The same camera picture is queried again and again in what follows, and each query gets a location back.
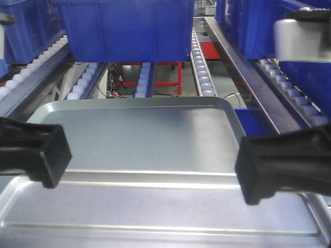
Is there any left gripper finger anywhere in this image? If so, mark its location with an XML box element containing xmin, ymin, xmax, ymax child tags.
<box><xmin>1</xmin><ymin>117</ymin><xmax>72</xmax><ymax>189</ymax></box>

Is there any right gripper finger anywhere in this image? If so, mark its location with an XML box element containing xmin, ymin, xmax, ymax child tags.
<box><xmin>235</xmin><ymin>124</ymin><xmax>330</xmax><ymax>205</ymax></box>

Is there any ribbed silver metal tray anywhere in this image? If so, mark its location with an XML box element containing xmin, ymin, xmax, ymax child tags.
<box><xmin>1</xmin><ymin>171</ymin><xmax>330</xmax><ymax>247</ymax></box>

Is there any large grey metal tray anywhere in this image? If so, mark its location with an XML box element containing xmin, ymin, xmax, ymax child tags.
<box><xmin>28</xmin><ymin>97</ymin><xmax>245</xmax><ymax>174</ymax></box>

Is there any far right roller track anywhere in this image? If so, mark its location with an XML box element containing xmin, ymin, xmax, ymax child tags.
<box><xmin>257</xmin><ymin>59</ymin><xmax>330</xmax><ymax>127</ymax></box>

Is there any blue bin lower right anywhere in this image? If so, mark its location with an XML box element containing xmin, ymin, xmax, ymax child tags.
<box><xmin>234</xmin><ymin>107</ymin><xmax>271</xmax><ymax>135</ymax></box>

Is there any left white roller track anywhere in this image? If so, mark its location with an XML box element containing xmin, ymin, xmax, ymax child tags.
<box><xmin>64</xmin><ymin>63</ymin><xmax>107</xmax><ymax>100</ymax></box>

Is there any white roller track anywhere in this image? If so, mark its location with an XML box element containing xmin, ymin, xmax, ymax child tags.
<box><xmin>190</xmin><ymin>28</ymin><xmax>218</xmax><ymax>97</ymax></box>
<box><xmin>133</xmin><ymin>62</ymin><xmax>155</xmax><ymax>98</ymax></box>
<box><xmin>64</xmin><ymin>63</ymin><xmax>107</xmax><ymax>100</ymax></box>

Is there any far left roller track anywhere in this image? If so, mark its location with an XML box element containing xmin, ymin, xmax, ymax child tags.
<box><xmin>1</xmin><ymin>35</ymin><xmax>68</xmax><ymax>101</ymax></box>

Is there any centre white roller track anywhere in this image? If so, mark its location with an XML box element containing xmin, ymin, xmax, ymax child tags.
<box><xmin>133</xmin><ymin>62</ymin><xmax>155</xmax><ymax>98</ymax></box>

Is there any right white roller track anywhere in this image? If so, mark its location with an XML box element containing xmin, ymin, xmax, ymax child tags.
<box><xmin>190</xmin><ymin>28</ymin><xmax>218</xmax><ymax>97</ymax></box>

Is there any blue bin upper left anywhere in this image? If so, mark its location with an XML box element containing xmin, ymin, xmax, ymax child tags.
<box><xmin>1</xmin><ymin>1</ymin><xmax>65</xmax><ymax>76</ymax></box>

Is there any large blue centre bin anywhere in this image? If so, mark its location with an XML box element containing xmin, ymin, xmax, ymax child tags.
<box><xmin>54</xmin><ymin>1</ymin><xmax>194</xmax><ymax>62</ymax></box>

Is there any blue bin upper right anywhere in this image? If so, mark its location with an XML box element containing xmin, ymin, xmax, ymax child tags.
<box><xmin>216</xmin><ymin>1</ymin><xmax>330</xmax><ymax>116</ymax></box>

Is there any right steel divider rail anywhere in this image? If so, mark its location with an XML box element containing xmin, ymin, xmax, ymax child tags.
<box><xmin>204</xmin><ymin>17</ymin><xmax>310</xmax><ymax>134</ymax></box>

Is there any steel divider rail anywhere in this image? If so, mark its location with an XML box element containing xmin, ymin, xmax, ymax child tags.
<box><xmin>204</xmin><ymin>17</ymin><xmax>310</xmax><ymax>134</ymax></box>
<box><xmin>1</xmin><ymin>44</ymin><xmax>73</xmax><ymax>121</ymax></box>

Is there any left steel divider rail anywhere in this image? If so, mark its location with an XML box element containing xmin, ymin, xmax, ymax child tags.
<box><xmin>1</xmin><ymin>44</ymin><xmax>73</xmax><ymax>121</ymax></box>

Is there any red metal floor frame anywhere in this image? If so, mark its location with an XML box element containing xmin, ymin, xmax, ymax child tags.
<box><xmin>113</xmin><ymin>42</ymin><xmax>223</xmax><ymax>97</ymax></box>

